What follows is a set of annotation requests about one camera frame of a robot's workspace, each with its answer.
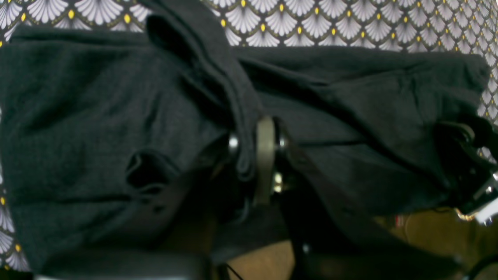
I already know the fan-patterned tablecloth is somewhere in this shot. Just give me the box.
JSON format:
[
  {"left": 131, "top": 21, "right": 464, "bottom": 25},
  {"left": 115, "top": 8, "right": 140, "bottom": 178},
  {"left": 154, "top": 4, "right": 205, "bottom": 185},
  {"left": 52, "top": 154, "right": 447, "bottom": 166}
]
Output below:
[{"left": 1, "top": 0, "right": 497, "bottom": 271}]

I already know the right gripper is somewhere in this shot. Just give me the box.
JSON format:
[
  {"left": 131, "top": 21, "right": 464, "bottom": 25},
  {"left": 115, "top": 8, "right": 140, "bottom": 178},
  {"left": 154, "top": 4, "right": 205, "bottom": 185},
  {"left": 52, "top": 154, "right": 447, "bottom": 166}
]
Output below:
[{"left": 434, "top": 121, "right": 497, "bottom": 226}]

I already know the dark grey T-shirt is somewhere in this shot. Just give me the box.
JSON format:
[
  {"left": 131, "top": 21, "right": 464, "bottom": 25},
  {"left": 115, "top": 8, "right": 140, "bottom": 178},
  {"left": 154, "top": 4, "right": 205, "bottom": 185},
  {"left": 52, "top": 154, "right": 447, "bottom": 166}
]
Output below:
[{"left": 1, "top": 0, "right": 496, "bottom": 271}]

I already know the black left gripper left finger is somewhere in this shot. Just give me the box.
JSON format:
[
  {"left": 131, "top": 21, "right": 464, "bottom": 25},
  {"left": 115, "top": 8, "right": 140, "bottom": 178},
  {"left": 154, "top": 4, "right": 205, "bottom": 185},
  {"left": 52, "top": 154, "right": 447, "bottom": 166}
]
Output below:
[{"left": 35, "top": 133, "right": 240, "bottom": 280}]

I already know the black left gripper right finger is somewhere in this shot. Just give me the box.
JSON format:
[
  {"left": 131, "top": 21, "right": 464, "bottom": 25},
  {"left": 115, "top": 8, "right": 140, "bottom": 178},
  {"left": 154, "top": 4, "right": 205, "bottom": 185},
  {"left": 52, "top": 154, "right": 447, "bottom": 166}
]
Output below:
[{"left": 272, "top": 117, "right": 463, "bottom": 280}]

